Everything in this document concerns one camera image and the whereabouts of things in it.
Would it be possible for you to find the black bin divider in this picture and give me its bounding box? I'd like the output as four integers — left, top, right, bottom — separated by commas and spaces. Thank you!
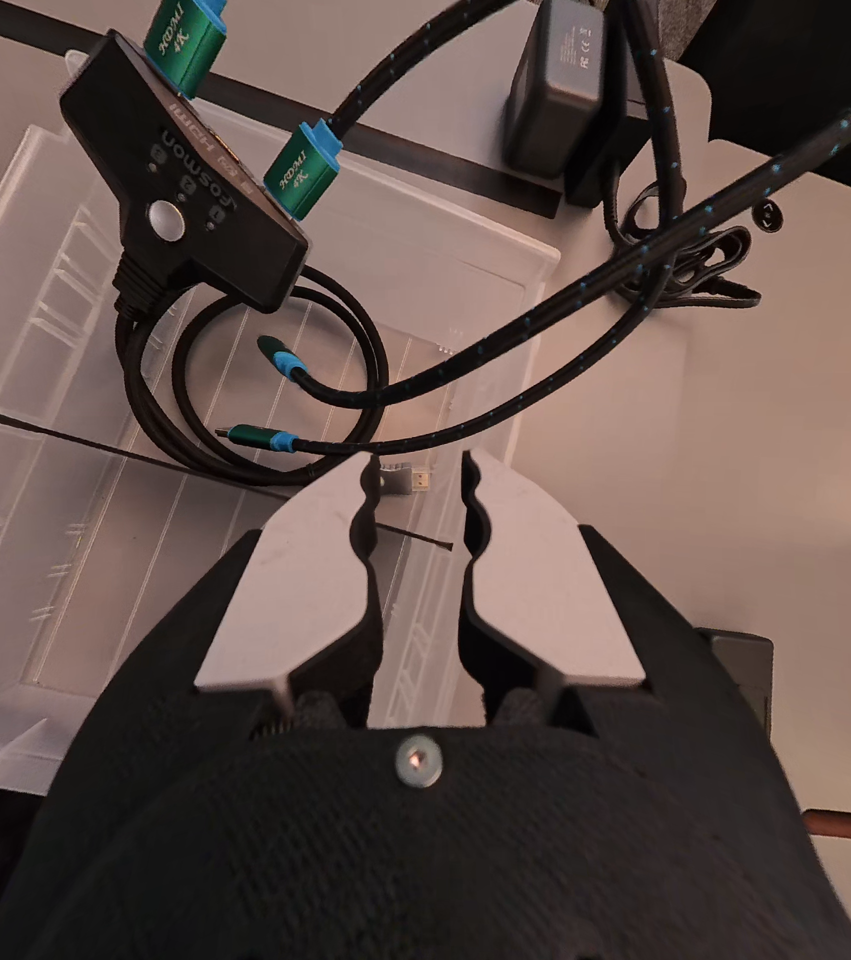
0, 408, 455, 554

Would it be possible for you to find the dark grey power brick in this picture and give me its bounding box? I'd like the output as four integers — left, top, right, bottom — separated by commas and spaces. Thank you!
502, 0, 612, 179

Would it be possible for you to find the black hdmi switch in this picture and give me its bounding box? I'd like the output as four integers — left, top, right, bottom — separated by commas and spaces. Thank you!
58, 30, 439, 502

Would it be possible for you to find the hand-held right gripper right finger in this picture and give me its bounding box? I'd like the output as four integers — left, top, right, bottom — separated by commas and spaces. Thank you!
457, 447, 653, 689

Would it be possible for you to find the green blue braided hdmi cable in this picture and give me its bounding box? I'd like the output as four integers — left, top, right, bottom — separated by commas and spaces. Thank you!
142, 0, 851, 411
214, 0, 689, 460

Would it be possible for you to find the black bundled cord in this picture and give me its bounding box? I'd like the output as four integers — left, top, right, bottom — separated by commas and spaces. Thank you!
604, 176, 763, 310

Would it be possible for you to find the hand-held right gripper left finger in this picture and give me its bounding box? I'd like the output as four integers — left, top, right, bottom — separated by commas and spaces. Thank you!
191, 450, 386, 693

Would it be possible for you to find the clear plastic organizer bin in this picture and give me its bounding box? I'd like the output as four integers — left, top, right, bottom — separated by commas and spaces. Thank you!
0, 122, 563, 798

